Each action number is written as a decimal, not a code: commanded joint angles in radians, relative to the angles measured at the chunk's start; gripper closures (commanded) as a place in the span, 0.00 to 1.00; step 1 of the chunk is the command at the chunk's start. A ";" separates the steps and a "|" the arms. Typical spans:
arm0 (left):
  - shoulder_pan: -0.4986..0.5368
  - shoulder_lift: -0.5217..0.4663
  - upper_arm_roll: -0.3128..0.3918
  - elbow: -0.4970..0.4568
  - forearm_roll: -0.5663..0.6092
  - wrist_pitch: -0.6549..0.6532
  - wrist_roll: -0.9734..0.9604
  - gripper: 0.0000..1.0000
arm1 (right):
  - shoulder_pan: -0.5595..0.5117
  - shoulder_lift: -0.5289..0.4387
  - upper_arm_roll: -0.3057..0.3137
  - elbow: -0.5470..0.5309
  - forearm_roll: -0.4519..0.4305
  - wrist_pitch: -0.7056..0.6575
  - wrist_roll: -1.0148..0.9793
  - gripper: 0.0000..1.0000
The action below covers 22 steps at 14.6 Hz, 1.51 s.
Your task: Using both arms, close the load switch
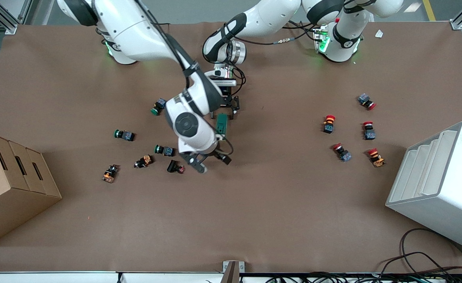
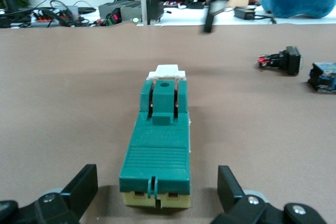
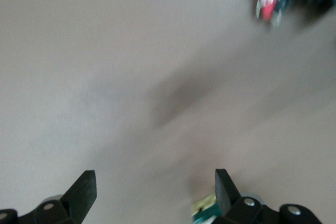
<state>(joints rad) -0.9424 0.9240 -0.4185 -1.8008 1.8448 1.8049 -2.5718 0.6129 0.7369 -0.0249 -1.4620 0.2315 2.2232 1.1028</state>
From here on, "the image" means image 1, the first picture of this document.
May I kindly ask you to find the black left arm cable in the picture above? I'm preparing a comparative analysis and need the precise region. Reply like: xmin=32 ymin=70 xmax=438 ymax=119
xmin=231 ymin=24 xmax=319 ymax=46

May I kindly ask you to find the green load switch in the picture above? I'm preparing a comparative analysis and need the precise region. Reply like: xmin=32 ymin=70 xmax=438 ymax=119
xmin=215 ymin=113 xmax=229 ymax=140

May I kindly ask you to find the white table edge rail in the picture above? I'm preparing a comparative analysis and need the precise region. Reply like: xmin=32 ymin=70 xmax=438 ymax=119
xmin=0 ymin=271 xmax=462 ymax=283

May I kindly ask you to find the black cable bundle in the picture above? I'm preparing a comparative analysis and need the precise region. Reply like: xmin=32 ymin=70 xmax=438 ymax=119
xmin=262 ymin=271 xmax=462 ymax=283

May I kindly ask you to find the white slotted rack box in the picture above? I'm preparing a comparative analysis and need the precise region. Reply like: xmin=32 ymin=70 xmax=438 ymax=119
xmin=385 ymin=121 xmax=462 ymax=253

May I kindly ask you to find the black looped floor cable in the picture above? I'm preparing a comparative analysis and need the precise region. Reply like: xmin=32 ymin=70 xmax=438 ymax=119
xmin=400 ymin=228 xmax=462 ymax=276

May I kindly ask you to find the brown cardboard box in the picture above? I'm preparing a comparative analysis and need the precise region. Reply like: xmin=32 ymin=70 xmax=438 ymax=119
xmin=0 ymin=131 xmax=62 ymax=247

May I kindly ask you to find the brown paper table cover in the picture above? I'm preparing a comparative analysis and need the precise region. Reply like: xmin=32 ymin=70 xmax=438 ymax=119
xmin=0 ymin=20 xmax=462 ymax=272

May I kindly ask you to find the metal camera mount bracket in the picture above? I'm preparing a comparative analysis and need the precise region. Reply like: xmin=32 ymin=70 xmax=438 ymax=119
xmin=222 ymin=261 xmax=245 ymax=283

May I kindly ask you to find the black orange selector switch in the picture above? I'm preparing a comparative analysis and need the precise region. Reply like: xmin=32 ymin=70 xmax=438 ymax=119
xmin=134 ymin=155 xmax=153 ymax=169
xmin=102 ymin=164 xmax=119 ymax=184

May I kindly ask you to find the black left base cable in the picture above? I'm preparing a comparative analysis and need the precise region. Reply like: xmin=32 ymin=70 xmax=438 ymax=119
xmin=290 ymin=20 xmax=319 ymax=40

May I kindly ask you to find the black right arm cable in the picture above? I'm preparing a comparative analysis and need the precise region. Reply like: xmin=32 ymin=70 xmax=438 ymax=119
xmin=137 ymin=0 xmax=201 ymax=92

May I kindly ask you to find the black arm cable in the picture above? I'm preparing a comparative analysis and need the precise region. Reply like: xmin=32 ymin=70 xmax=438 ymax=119
xmin=137 ymin=0 xmax=201 ymax=92
xmin=231 ymin=24 xmax=319 ymax=46

